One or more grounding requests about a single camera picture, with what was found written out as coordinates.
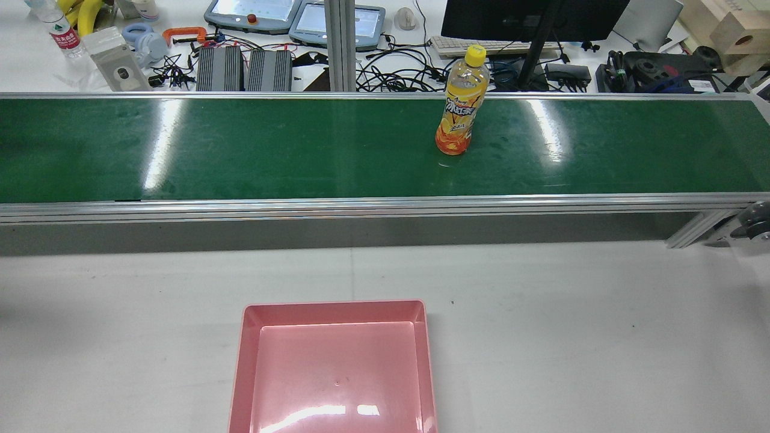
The orange drink bottle yellow cap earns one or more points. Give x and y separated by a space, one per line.
462 102

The pink plastic basket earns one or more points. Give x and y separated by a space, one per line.
337 373

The green belt conveyor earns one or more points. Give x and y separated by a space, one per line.
240 150

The white keyboard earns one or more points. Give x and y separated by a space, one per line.
457 47

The grey finned power box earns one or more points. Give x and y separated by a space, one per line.
269 71
219 69

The grey robot teach pendant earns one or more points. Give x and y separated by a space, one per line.
367 24
240 24

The grey computer mouse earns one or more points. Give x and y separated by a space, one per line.
405 18

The black monitor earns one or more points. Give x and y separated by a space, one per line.
481 18

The black monitor stand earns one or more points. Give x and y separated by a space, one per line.
535 54

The black power adapter brick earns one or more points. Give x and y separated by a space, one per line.
568 73

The orange C clamp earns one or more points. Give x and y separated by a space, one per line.
180 29

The black round weight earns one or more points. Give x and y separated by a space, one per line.
649 66

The white zip pouch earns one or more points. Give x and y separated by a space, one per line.
114 60

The white jar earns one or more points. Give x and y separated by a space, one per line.
146 9

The yellow banana bunch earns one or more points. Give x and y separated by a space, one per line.
90 15

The clear water bottle red label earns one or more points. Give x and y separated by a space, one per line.
63 36

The light wooden box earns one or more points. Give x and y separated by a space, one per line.
704 12

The wooden block with hole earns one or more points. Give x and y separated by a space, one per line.
743 33

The aluminium frame post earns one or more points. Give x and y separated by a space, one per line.
340 48

